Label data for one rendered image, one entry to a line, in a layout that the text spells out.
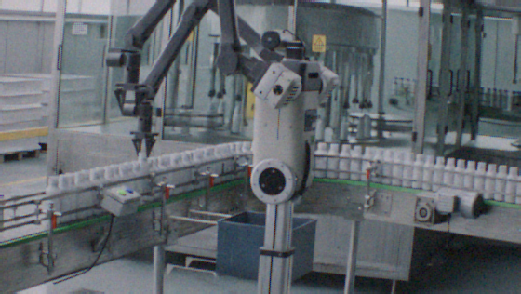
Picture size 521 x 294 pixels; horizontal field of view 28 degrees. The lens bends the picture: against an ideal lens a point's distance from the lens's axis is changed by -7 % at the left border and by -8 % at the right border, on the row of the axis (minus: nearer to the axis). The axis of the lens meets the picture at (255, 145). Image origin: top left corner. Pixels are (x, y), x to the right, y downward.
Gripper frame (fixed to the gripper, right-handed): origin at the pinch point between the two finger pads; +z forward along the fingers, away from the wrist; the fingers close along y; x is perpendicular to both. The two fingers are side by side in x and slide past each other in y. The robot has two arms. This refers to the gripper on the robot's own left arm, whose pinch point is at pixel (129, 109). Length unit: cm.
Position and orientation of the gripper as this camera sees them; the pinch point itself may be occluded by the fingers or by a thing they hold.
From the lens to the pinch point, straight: 383.5
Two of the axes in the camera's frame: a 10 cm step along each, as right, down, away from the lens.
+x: 3.5, -0.7, 9.3
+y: 9.3, 0.9, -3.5
